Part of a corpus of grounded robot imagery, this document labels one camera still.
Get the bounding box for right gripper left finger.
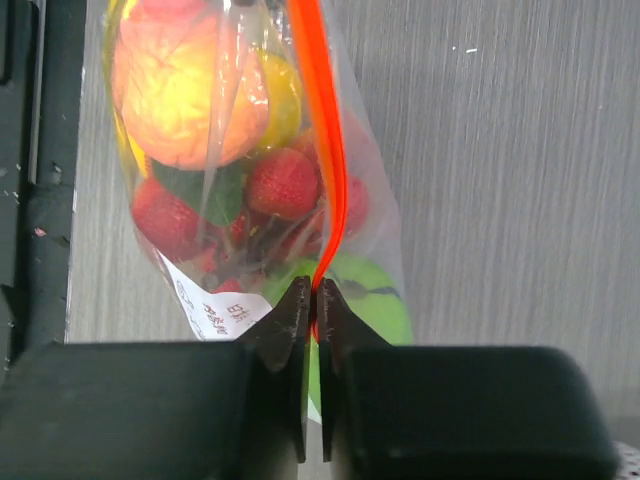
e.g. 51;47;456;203
239;276;311;462

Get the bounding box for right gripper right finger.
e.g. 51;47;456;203
315;279;390;462

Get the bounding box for green ball with black marks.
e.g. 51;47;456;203
259;252;414;426

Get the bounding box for red strawberry cluster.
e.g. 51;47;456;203
131;129;371;296

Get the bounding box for clear orange zip top bag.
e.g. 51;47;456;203
97;0;416;426

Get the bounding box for peach fruit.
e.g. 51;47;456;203
111;1;270;171

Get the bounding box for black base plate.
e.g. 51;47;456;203
1;1;87;373

